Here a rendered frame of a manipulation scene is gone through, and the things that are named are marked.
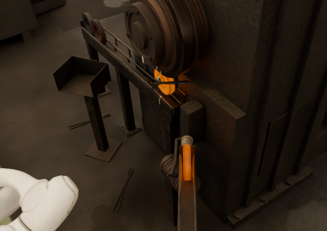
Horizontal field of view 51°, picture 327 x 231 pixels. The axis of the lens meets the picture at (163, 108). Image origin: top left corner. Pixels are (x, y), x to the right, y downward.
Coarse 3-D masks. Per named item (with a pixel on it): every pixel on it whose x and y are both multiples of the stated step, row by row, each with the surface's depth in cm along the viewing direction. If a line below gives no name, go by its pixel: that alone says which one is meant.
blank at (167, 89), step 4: (156, 72) 180; (156, 76) 182; (164, 80) 176; (168, 80) 172; (172, 80) 173; (164, 84) 182; (168, 84) 173; (172, 84) 174; (160, 88) 184; (164, 88) 179; (168, 88) 175; (172, 88) 175; (164, 92) 181; (168, 92) 177; (172, 92) 178
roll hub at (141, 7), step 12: (132, 12) 151; (144, 12) 143; (132, 24) 154; (144, 24) 148; (156, 24) 143; (132, 36) 164; (144, 36) 150; (156, 36) 144; (144, 48) 156; (156, 48) 146; (144, 60) 161; (156, 60) 153
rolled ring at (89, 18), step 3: (87, 12) 256; (84, 15) 255; (87, 15) 253; (90, 15) 253; (84, 18) 260; (87, 18) 252; (90, 18) 252; (84, 21) 264; (87, 21) 265; (90, 21) 252; (84, 24) 266; (87, 24) 266; (90, 24) 252; (87, 27) 266; (90, 27) 255; (87, 30) 265; (90, 30) 266; (93, 36) 261
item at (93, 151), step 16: (64, 64) 213; (80, 64) 220; (96, 64) 214; (64, 80) 216; (80, 80) 219; (96, 80) 202; (96, 96) 222; (96, 112) 227; (96, 128) 236; (96, 144) 257; (112, 144) 257
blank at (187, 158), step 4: (184, 148) 148; (188, 148) 148; (184, 152) 147; (188, 152) 147; (184, 156) 146; (188, 156) 145; (184, 160) 145; (188, 160) 145; (184, 164) 145; (188, 164) 145; (184, 168) 145; (188, 168) 145; (184, 172) 145; (188, 172) 145; (184, 176) 147; (188, 176) 147
